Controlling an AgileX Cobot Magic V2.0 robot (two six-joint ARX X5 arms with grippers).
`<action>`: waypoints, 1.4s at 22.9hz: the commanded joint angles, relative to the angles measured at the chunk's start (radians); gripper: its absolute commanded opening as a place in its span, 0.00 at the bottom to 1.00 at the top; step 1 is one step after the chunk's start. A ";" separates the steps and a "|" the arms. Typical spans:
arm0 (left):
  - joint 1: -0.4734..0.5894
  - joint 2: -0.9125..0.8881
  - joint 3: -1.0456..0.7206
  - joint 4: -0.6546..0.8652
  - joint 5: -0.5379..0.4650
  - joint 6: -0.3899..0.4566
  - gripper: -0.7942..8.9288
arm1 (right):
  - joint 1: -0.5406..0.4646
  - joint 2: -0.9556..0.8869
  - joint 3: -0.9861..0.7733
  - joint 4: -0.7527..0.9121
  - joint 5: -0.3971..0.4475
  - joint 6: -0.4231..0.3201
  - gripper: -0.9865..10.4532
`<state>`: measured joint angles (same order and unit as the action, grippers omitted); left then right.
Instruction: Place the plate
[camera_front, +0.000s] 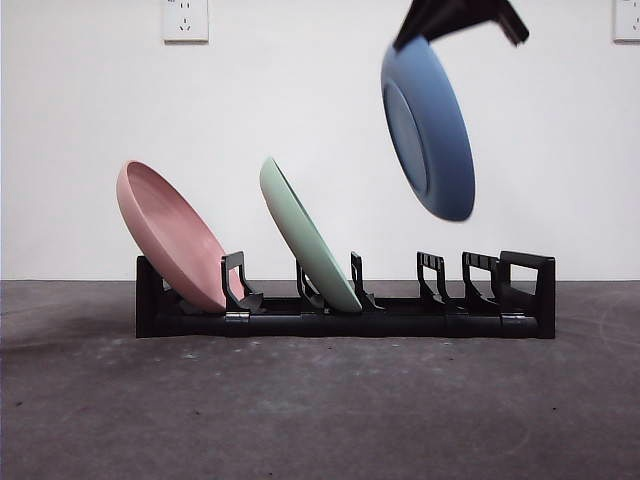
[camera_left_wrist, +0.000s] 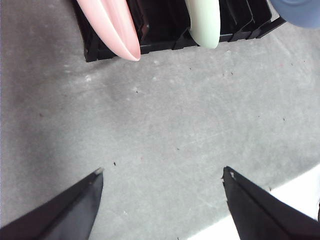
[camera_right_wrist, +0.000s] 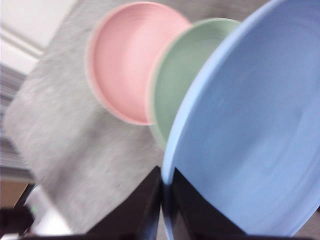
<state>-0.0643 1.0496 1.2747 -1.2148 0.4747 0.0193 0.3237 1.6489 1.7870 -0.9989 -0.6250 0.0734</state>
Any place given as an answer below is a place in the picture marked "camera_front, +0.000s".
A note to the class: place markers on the pink plate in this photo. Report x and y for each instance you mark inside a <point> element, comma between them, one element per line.
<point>170,235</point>

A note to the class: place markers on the blue plate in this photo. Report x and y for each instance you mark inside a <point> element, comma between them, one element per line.
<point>440,135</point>

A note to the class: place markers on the black plate rack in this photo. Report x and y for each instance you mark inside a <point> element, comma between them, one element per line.
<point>350,326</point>

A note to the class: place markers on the white wall socket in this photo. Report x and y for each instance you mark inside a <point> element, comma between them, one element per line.
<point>627,20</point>
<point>185,22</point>

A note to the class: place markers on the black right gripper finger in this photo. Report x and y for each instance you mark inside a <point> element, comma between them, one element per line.
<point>440,15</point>

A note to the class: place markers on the green plate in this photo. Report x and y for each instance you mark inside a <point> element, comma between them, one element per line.
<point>310,250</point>

